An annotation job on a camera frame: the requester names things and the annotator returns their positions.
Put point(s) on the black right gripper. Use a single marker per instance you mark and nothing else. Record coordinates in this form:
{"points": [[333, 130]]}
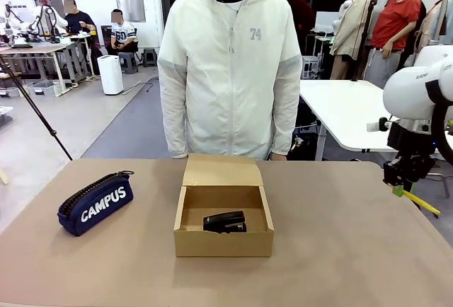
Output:
{"points": [[410, 142]]}

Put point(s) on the yellow ruler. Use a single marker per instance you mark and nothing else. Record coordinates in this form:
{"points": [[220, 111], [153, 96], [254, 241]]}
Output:
{"points": [[423, 203]]}

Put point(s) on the black stapler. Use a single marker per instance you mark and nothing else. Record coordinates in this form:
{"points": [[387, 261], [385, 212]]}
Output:
{"points": [[224, 222]]}

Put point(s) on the brown cardboard box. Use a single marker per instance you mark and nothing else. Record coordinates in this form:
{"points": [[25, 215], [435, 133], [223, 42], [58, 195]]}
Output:
{"points": [[223, 236]]}

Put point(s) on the navy CAMPUS pencil case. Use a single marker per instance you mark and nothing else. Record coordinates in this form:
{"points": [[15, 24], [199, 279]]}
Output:
{"points": [[95, 204]]}

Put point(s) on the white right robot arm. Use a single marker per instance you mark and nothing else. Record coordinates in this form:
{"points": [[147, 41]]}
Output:
{"points": [[410, 91]]}

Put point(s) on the person's left hand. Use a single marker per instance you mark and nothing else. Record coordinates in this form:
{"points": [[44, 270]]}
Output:
{"points": [[279, 157]]}

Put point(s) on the white side table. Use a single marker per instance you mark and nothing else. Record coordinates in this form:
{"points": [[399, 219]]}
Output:
{"points": [[339, 109]]}

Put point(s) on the white plastic crate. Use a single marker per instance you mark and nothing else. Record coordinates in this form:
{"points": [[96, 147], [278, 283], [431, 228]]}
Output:
{"points": [[309, 68]]}

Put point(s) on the mannequin in beige coat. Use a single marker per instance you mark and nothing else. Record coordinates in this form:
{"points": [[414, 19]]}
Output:
{"points": [[350, 27]]}

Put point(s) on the mannequin in dark red top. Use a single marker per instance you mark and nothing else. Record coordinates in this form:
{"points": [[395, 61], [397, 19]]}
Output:
{"points": [[299, 13]]}

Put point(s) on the person in white jacket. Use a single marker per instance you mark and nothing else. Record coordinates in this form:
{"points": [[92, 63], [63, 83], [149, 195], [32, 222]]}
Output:
{"points": [[230, 73]]}

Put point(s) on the grey stool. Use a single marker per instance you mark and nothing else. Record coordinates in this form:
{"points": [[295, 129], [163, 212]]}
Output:
{"points": [[128, 63], [149, 57]]}

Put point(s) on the white air purifier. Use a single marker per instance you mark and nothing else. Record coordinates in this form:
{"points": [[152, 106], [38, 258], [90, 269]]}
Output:
{"points": [[110, 75]]}

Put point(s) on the seated person in white jersey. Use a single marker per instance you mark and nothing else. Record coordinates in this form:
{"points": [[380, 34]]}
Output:
{"points": [[122, 34]]}

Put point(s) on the person in dark navy shirt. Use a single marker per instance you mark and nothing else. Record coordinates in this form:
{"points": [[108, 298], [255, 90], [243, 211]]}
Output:
{"points": [[78, 20]]}

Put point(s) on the grey storage bin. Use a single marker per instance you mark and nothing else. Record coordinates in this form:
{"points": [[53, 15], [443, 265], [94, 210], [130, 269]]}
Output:
{"points": [[41, 88]]}

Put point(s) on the black tripod leg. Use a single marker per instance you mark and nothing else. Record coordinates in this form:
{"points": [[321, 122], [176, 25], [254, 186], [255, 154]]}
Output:
{"points": [[35, 112]]}

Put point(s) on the background work desk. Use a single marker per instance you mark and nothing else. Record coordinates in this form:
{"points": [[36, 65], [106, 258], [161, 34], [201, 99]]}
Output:
{"points": [[39, 52]]}

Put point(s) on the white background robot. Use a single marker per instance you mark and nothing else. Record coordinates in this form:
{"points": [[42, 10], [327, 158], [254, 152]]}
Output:
{"points": [[44, 17]]}

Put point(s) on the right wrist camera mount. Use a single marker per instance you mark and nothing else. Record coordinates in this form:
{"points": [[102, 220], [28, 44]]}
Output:
{"points": [[378, 124]]}

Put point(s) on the grey wall panel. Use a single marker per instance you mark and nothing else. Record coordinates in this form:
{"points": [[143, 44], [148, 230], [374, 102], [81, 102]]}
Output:
{"points": [[130, 2]]}

